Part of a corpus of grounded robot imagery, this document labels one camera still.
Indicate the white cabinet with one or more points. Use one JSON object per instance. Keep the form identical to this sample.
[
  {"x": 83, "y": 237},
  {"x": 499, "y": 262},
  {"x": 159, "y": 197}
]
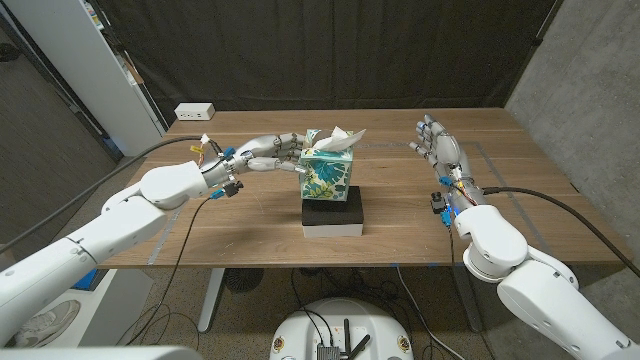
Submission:
[{"x": 85, "y": 65}]

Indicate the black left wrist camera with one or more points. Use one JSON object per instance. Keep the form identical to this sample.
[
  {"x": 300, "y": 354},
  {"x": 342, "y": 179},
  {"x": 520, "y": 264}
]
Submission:
[{"x": 233, "y": 188}]

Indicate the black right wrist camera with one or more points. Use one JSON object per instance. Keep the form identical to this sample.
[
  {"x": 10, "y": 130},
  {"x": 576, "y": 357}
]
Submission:
[{"x": 438, "y": 202}]

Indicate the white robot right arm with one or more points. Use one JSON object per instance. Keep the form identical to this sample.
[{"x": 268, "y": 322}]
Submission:
[{"x": 540, "y": 295}]

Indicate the black and blue foot pedal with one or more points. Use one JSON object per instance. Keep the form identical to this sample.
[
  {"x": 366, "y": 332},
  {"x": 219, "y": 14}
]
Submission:
[{"x": 86, "y": 280}]

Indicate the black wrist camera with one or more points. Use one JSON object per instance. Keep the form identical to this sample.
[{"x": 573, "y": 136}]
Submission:
[
  {"x": 233, "y": 188},
  {"x": 438, "y": 202}
]

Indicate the black foam block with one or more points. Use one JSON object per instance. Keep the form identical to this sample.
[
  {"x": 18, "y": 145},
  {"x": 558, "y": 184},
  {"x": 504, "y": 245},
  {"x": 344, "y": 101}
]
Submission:
[{"x": 332, "y": 212}]

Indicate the black antenna module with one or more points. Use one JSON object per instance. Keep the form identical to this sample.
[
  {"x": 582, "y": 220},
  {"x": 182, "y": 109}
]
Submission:
[{"x": 327, "y": 352}]

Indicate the black round floor fan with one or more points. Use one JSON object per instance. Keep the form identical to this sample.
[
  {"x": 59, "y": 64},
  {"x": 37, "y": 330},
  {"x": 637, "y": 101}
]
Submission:
[{"x": 243, "y": 280}]

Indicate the teal floral tissue box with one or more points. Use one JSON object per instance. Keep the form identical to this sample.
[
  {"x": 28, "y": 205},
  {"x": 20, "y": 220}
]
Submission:
[{"x": 325, "y": 180}]

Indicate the white floor platform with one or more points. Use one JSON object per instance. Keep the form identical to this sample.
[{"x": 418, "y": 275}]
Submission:
[{"x": 115, "y": 310}]

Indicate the white base block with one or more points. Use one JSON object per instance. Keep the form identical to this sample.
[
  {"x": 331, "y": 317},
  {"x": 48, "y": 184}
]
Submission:
[{"x": 332, "y": 231}]

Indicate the white tissue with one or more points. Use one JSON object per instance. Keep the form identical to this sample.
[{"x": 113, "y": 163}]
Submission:
[{"x": 340, "y": 141}]

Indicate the white table leg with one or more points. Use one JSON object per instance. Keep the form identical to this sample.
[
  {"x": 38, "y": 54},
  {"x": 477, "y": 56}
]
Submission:
[{"x": 210, "y": 300}]

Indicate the black backdrop stand pole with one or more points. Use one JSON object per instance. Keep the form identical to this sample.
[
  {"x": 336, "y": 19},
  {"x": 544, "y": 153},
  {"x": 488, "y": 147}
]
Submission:
[{"x": 538, "y": 40}]

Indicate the white power outlet box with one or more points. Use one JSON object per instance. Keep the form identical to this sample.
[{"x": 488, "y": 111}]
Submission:
[{"x": 195, "y": 111}]

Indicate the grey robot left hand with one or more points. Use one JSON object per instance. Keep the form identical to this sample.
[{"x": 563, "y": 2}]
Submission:
[{"x": 260, "y": 147}]

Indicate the grey sneaker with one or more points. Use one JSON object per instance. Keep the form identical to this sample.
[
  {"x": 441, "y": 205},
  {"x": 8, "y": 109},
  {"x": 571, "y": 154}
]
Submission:
[{"x": 55, "y": 320}]

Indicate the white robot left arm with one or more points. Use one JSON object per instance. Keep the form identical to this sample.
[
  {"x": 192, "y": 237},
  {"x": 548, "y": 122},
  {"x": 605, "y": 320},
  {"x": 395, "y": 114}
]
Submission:
[{"x": 100, "y": 240}]

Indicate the black backdrop curtain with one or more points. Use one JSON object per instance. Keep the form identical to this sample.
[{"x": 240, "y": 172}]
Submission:
[{"x": 325, "y": 50}]

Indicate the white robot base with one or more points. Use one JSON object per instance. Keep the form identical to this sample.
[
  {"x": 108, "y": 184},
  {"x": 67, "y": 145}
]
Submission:
[{"x": 295, "y": 330}]

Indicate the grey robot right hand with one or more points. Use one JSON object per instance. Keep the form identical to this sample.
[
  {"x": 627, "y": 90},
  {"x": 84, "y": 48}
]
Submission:
[{"x": 447, "y": 150}]

